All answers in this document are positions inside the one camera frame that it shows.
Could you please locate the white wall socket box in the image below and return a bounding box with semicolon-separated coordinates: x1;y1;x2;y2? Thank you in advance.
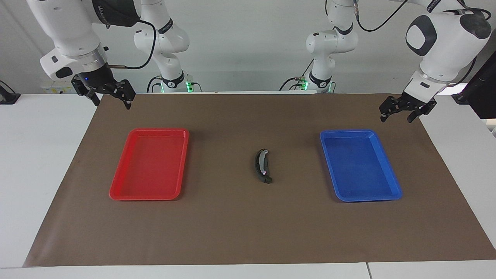
40;75;78;94

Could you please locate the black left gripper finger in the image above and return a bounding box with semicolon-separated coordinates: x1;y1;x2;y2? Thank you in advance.
406;108;430;124
379;96;403;123

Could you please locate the red plastic tray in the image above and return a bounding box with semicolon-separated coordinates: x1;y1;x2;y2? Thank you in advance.
109;128;190;201

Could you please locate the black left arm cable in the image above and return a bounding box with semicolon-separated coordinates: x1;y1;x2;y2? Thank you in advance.
325;0;477;78

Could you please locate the blue plastic tray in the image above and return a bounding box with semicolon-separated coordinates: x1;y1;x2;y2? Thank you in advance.
320;129;403;203

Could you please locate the black clamp mount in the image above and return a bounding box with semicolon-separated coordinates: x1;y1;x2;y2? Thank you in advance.
0;80;21;105

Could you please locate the brown table mat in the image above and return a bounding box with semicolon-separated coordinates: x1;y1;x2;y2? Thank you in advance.
23;93;496;268

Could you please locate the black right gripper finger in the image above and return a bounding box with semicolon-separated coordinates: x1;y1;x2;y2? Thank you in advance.
112;79;136;110
79;88;101;107

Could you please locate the dark curved small object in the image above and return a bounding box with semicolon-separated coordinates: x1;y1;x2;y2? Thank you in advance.
253;148;270;179

